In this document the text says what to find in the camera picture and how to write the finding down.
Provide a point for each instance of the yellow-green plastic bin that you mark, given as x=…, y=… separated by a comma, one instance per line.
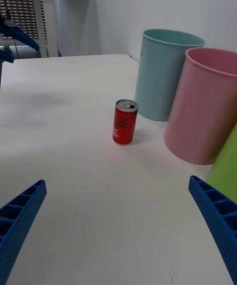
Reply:
x=225, y=171

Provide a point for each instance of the red drink can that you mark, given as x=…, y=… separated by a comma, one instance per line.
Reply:
x=124, y=127

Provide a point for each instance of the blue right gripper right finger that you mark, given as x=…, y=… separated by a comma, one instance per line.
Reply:
x=219, y=216

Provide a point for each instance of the pale blue plastic bin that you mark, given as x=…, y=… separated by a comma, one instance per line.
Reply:
x=158, y=78

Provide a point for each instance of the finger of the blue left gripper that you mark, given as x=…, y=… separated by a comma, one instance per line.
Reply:
x=19, y=35
x=6, y=57

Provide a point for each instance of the pink plastic bin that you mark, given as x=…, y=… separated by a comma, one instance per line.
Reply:
x=202, y=112

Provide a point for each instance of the grey rack of small drawers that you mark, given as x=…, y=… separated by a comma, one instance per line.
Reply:
x=24, y=9

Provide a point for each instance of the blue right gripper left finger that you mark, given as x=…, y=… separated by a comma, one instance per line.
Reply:
x=17, y=221

